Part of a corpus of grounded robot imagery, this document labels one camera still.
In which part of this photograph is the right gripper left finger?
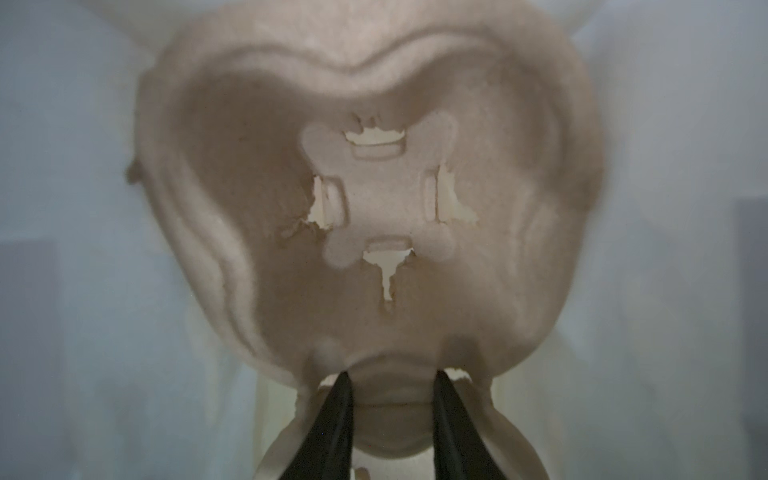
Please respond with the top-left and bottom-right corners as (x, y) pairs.
(280, 372), (354, 480)

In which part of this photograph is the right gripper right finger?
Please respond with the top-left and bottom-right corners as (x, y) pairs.
(432, 371), (506, 480)

